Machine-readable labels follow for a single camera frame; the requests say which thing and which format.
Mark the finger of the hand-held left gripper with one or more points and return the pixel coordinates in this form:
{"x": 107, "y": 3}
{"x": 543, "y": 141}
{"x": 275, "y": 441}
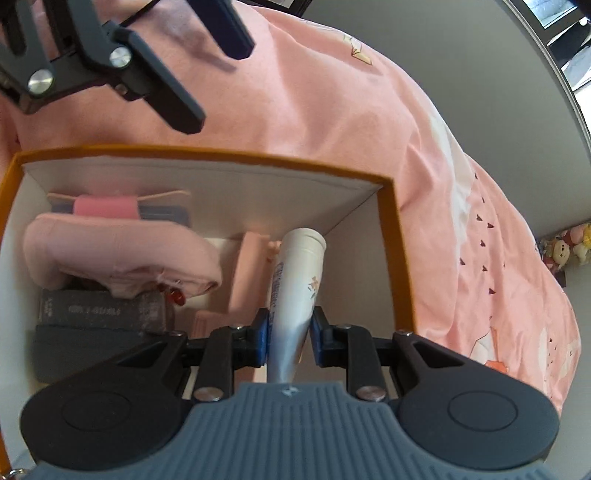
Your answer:
{"x": 157, "y": 87}
{"x": 224, "y": 27}

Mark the orange cardboard box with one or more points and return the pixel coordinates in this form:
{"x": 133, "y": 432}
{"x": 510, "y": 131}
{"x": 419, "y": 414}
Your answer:
{"x": 231, "y": 177}

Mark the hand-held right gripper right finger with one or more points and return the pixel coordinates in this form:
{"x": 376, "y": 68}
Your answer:
{"x": 317, "y": 337}

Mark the pink printed duvet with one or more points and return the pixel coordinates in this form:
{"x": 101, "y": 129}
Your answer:
{"x": 346, "y": 115}

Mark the stack of plush toys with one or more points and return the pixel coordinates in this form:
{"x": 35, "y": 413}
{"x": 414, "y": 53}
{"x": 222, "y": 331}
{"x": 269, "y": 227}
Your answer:
{"x": 561, "y": 251}

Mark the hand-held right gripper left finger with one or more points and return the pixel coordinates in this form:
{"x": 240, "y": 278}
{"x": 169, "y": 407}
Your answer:
{"x": 262, "y": 337}

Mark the dark grey case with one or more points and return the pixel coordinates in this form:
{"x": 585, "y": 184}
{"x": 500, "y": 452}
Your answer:
{"x": 69, "y": 350}

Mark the pink fabric pouch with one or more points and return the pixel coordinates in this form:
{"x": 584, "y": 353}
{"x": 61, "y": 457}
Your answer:
{"x": 115, "y": 249}

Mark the white cream tube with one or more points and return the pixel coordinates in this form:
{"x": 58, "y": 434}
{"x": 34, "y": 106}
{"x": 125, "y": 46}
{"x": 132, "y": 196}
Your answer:
{"x": 300, "y": 267}

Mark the grey glitter box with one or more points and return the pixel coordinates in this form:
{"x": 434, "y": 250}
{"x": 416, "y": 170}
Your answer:
{"x": 92, "y": 309}

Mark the window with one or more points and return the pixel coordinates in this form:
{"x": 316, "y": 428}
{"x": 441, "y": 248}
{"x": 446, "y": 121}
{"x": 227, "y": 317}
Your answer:
{"x": 554, "y": 14}

